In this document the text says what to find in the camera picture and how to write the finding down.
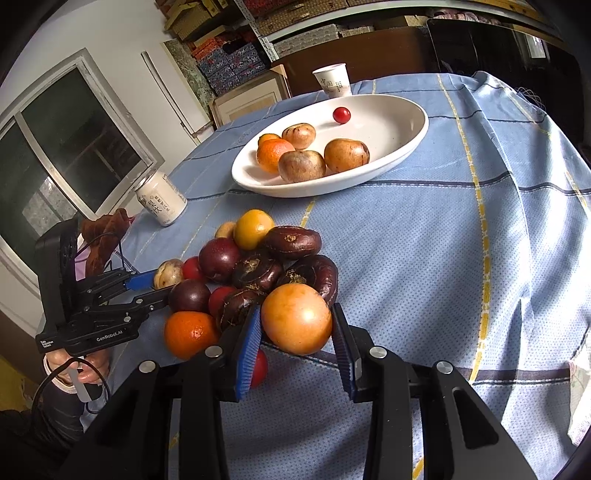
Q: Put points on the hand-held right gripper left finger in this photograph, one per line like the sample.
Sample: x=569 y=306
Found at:
x=247 y=350

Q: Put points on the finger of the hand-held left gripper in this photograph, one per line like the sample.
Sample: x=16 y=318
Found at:
x=138 y=307
x=143 y=279

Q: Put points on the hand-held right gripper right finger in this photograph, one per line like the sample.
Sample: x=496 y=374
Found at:
x=344 y=355

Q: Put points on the red cherry tomato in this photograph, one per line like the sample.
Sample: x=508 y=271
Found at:
x=259 y=367
x=341 y=115
x=221 y=300
x=191 y=268

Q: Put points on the wrinkled dark passion fruit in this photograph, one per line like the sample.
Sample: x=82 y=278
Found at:
x=314 y=274
x=292 y=241
x=238 y=307
x=256 y=273

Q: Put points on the dark purple plum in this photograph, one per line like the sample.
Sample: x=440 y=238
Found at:
x=189 y=295
x=219 y=260

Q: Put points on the orange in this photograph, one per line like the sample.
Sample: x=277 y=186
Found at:
x=274 y=154
x=191 y=334

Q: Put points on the yellow round fruit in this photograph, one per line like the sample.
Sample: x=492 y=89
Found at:
x=252 y=228
x=296 y=318
x=269 y=137

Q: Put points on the small tan passion fruit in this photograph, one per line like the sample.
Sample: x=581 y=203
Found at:
x=225 y=229

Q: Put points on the white oval plate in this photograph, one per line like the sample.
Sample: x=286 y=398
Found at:
x=392 y=134

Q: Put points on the person's left forearm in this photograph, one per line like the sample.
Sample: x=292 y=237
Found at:
x=41 y=429

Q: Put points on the person's left hand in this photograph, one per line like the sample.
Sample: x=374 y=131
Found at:
x=90 y=364

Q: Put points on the red brown cloth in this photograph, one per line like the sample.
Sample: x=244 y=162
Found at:
x=104 y=230

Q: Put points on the white drink can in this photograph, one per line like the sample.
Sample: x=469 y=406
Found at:
x=161 y=198

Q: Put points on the blue plaid tablecloth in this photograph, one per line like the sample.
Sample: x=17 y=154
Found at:
x=415 y=277

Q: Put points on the white framed window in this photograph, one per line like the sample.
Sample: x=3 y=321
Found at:
x=69 y=138

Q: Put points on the white leaning strip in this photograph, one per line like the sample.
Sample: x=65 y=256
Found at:
x=166 y=87

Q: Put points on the mottled green slab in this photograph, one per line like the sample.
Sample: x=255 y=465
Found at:
x=189 y=74

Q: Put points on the stack of blue patterned boxes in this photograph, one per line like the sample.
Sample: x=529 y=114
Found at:
x=231 y=64

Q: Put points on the orange patterned box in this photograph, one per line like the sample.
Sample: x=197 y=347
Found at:
x=207 y=48

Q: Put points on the white crumpled tissue packet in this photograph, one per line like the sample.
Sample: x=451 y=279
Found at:
x=581 y=401

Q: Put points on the stack of yellow cardboard boxes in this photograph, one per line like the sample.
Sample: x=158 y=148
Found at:
x=194 y=18

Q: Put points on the grey metal shelf rack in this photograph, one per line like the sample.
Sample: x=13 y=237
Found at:
x=258 y=32

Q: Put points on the white paper cup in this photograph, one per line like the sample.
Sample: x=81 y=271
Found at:
x=334 y=81

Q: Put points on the wooden picture frame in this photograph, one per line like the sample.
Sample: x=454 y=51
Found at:
x=244 y=99

